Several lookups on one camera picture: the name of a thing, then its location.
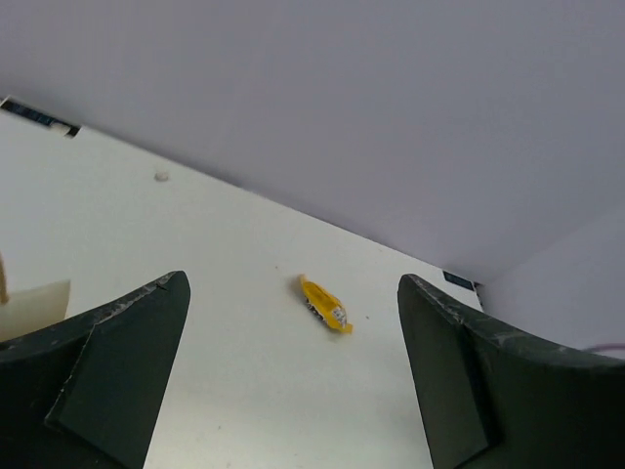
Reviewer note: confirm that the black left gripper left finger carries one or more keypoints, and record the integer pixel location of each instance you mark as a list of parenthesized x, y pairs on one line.
[(86, 392)]

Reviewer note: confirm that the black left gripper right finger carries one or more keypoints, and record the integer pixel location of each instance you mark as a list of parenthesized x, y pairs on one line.
[(494, 396)]

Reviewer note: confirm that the brown paper bag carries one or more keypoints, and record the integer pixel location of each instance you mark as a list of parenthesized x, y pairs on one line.
[(26, 311)]

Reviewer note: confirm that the yellow snack bar wrapper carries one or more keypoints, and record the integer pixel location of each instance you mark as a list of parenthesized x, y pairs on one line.
[(325, 306)]

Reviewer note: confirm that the blue right corner label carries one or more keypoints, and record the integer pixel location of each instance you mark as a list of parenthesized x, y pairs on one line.
[(460, 281)]

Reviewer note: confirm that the blue corner label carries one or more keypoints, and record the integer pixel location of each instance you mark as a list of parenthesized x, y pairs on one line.
[(39, 117), (460, 281)]

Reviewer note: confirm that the blue left corner label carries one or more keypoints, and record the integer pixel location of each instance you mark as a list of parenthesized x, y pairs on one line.
[(39, 117)]

